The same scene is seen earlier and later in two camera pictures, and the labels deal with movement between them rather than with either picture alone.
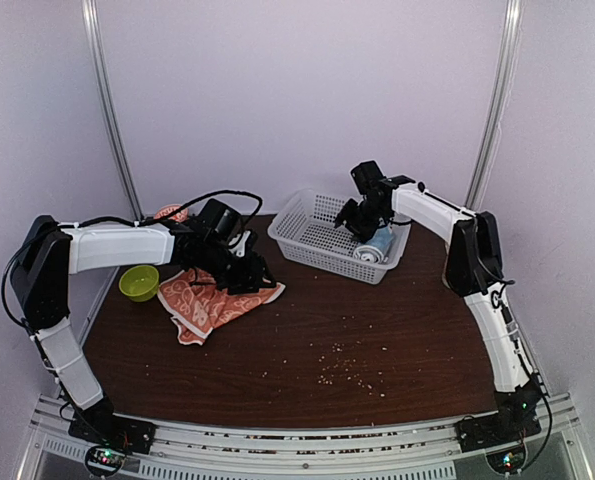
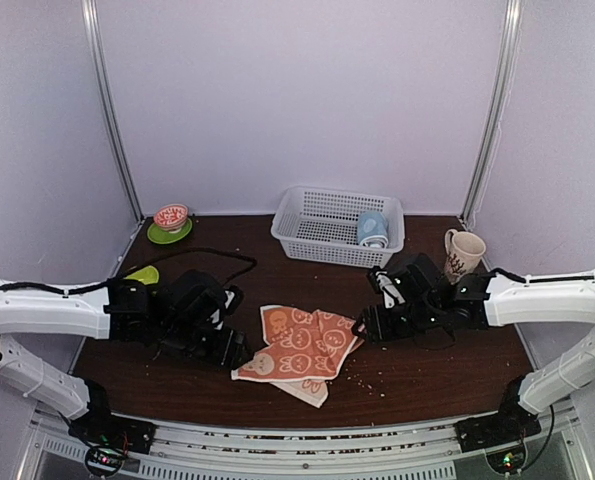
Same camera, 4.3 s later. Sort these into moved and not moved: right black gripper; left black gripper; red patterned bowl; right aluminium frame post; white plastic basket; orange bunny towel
Moved: orange bunny towel; white plastic basket; right black gripper; left black gripper
Not moved: red patterned bowl; right aluminium frame post
